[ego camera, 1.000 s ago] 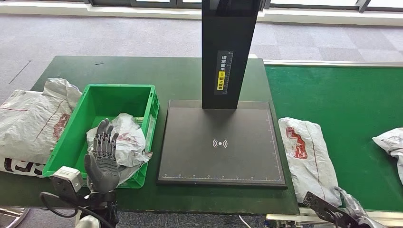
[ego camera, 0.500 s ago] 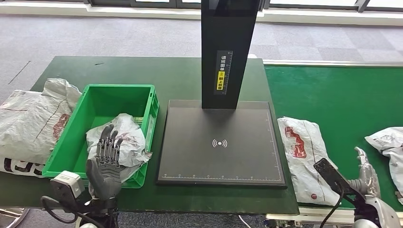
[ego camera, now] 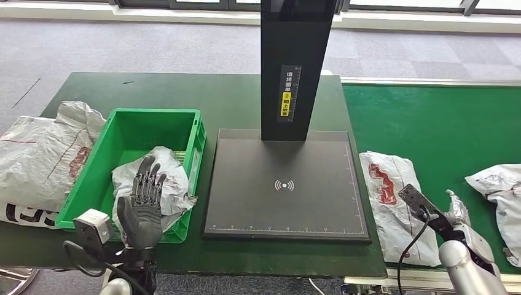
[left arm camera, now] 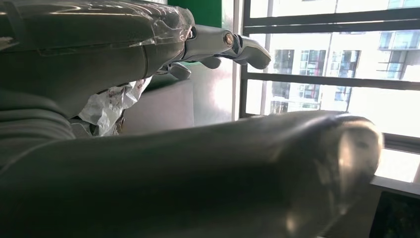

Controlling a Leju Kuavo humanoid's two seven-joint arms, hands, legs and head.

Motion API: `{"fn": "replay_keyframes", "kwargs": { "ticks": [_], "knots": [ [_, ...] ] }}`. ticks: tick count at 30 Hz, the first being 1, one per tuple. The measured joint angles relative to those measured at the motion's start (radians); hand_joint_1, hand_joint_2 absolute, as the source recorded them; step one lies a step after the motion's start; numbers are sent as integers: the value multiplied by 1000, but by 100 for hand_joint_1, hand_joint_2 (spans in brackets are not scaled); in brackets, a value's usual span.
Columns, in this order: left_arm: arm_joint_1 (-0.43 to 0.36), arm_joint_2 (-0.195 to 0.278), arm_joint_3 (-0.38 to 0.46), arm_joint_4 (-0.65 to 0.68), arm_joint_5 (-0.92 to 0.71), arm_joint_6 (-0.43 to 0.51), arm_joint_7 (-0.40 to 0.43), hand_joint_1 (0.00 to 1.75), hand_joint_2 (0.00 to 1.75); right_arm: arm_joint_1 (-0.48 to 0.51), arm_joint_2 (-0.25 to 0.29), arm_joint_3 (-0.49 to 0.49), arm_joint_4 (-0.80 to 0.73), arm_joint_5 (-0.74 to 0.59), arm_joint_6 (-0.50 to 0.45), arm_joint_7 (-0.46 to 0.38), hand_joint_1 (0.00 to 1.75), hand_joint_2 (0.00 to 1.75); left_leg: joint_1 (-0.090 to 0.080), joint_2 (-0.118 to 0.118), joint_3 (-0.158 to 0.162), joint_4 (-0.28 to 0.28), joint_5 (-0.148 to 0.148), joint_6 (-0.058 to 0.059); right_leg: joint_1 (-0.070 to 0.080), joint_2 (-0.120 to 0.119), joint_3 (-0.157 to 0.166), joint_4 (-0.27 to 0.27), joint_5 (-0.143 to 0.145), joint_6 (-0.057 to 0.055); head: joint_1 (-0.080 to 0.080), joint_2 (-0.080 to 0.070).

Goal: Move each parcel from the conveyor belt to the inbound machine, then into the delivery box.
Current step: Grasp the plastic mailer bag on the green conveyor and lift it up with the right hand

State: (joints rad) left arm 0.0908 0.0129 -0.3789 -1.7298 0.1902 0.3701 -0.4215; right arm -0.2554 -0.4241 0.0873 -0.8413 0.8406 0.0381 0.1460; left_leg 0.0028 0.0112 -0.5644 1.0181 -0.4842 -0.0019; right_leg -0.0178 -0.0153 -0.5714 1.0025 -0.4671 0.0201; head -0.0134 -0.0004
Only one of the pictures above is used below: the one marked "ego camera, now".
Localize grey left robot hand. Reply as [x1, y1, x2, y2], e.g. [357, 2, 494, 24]
[117, 155, 168, 250]

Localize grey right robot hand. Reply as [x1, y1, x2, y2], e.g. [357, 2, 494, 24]
[444, 189, 473, 229]

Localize wide white black-print parcel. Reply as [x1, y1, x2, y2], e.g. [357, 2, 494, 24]
[465, 163, 521, 267]

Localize grey-white parcel bag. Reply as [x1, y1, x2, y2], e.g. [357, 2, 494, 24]
[111, 146, 198, 241]

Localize long white red-logo parcel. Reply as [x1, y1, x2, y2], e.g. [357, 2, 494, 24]
[359, 151, 442, 267]

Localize green conveyor belt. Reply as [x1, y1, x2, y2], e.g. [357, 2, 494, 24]
[341, 76, 521, 294]

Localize black inbound scanner machine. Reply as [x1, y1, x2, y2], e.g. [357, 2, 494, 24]
[203, 0, 372, 244]

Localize clear crate side label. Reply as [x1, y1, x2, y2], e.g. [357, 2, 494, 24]
[187, 151, 202, 194]

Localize green plastic crate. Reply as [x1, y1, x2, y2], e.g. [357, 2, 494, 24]
[55, 108, 207, 244]

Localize large white woven sack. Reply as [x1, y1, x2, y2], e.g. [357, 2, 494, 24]
[0, 101, 108, 230]

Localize chrome round base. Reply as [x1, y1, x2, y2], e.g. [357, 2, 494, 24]
[0, 266, 41, 295]

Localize black yellow column label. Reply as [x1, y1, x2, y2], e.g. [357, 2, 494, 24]
[278, 65, 302, 123]

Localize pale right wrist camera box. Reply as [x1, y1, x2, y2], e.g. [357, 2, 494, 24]
[398, 184, 438, 221]

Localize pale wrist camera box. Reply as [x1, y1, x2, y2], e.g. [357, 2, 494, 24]
[398, 184, 438, 221]
[73, 208, 114, 255]

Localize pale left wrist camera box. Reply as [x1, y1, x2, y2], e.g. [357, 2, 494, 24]
[73, 208, 114, 255]

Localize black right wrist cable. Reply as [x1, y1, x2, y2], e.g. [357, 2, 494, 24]
[396, 205, 433, 295]

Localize thin white cable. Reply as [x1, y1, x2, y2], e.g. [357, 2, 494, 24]
[307, 277, 326, 295]

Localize black window frame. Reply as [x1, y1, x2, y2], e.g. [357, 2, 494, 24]
[108, 0, 521, 15]

